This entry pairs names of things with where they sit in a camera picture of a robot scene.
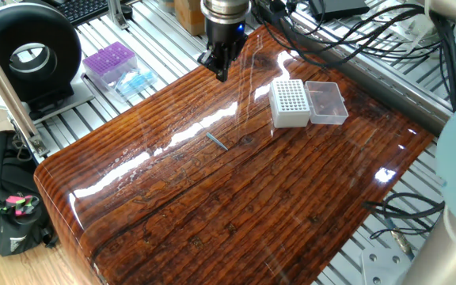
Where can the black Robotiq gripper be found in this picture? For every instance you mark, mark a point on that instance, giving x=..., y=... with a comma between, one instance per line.
x=226, y=37

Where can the blue-grey pipette tip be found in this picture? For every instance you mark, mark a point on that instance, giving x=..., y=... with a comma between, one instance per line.
x=217, y=141

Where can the white pipette tip holder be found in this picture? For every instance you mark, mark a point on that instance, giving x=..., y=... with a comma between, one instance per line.
x=289, y=103

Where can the purple pipette tip box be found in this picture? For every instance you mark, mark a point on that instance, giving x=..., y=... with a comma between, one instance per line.
x=109, y=59

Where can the clear plastic holder lid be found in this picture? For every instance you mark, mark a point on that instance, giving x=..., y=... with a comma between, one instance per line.
x=326, y=103

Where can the cardboard box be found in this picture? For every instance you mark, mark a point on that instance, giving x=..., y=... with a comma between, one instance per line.
x=188, y=16

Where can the clear tray blue items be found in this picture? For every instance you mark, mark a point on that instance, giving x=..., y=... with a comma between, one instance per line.
x=135, y=82

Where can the black power adapter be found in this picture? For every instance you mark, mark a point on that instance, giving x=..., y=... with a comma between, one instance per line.
x=339, y=8

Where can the black keyboard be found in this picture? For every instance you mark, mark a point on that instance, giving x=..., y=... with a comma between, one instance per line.
x=83, y=10

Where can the white plastic appliance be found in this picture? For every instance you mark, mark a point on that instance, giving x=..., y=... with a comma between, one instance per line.
x=414, y=27

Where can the black backpack with pink trim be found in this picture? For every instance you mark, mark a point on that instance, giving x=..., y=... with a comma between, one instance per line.
x=10, y=221

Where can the silver robot mounting plate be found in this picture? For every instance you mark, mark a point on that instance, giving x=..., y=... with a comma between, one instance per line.
x=384, y=265

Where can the short aluminium profile post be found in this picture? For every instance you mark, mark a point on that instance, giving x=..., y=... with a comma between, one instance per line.
x=117, y=14

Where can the slanted aluminium frame post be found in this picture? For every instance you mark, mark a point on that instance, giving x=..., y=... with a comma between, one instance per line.
x=10, y=103

